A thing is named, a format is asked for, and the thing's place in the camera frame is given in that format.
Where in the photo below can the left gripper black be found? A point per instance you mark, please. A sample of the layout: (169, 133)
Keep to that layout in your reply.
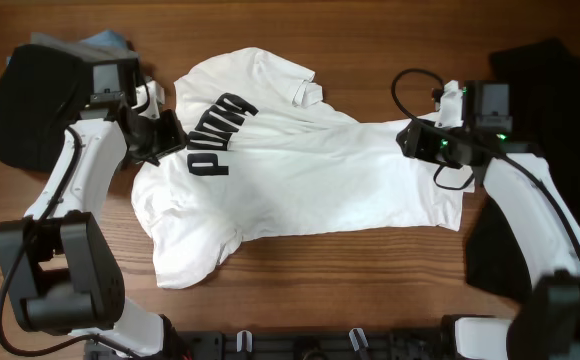
(175, 139)

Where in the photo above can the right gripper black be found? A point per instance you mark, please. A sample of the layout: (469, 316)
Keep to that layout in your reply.
(418, 144)

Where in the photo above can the white Puma t-shirt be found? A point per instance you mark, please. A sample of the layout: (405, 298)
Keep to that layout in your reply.
(266, 157)

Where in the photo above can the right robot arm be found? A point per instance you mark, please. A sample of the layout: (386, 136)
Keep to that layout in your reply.
(473, 130)

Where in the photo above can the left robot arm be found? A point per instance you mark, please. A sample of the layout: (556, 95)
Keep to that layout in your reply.
(62, 285)

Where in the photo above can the blue folded garment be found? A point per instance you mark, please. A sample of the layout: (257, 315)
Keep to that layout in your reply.
(105, 39)

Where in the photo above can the grey folded garment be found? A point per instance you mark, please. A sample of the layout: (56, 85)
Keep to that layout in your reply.
(80, 47)

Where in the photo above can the black folded garment on stack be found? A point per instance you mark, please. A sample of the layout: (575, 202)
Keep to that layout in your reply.
(50, 97)

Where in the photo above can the black garment right side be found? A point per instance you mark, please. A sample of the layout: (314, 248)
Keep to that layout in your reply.
(544, 80)

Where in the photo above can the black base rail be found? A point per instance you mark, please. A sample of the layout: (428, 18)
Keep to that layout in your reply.
(355, 344)

